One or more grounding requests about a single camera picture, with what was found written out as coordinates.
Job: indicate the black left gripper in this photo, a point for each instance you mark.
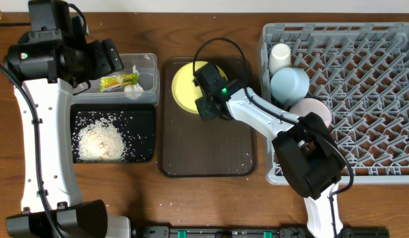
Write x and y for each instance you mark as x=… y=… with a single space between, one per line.
x=109 y=55

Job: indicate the light blue bowl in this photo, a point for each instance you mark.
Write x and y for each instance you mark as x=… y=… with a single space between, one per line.
x=289 y=85

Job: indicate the white pink bowl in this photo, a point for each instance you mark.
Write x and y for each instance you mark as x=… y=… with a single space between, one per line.
x=307 y=105

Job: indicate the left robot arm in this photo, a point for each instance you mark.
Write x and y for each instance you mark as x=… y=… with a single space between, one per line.
x=45 y=67

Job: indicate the yellow plate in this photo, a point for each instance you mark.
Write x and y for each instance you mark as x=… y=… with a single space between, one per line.
x=184 y=90

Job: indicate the white tissue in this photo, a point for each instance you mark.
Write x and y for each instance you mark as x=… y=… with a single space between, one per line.
x=135 y=90

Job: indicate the green snack wrapper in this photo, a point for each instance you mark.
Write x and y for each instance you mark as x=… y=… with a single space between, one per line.
x=111 y=83

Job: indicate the brown serving tray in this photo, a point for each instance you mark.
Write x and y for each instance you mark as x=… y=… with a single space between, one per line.
x=191 y=147

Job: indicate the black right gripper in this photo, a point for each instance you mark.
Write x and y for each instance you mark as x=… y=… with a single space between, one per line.
x=206 y=114

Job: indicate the grey dishwasher rack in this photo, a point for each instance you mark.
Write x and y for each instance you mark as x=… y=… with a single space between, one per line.
x=360 y=71

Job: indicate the pile of rice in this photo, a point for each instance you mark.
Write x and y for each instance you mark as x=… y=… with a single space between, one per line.
x=100 y=141

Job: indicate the cream plastic cup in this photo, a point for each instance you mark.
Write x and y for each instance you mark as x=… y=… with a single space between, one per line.
x=280 y=57

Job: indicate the clear plastic bin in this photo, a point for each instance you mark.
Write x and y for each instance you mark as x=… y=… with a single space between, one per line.
x=146 y=65

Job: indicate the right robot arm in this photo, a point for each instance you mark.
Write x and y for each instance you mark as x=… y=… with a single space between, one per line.
x=308 y=156

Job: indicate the black tray bin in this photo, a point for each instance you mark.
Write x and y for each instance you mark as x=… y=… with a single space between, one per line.
x=136 y=122

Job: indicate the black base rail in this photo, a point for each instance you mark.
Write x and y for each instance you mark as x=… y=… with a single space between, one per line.
x=286 y=232

